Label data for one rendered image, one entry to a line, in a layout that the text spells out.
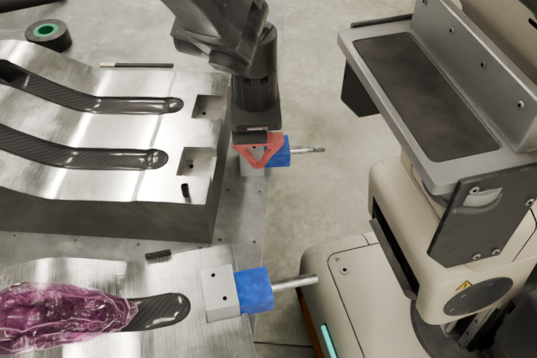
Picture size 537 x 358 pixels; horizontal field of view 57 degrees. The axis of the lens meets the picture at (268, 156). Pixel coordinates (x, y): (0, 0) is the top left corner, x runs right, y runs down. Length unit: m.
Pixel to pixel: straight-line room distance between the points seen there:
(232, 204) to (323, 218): 0.99
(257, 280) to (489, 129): 0.29
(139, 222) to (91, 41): 0.51
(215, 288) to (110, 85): 0.39
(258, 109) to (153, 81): 0.22
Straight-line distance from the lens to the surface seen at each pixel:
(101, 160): 0.70
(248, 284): 0.57
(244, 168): 0.73
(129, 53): 1.02
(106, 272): 0.60
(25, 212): 0.72
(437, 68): 0.58
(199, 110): 0.76
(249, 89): 0.62
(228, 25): 0.47
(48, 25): 1.09
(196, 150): 0.68
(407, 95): 0.53
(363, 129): 2.00
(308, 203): 1.72
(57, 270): 0.59
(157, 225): 0.66
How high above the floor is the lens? 1.37
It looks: 48 degrees down
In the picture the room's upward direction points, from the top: straight up
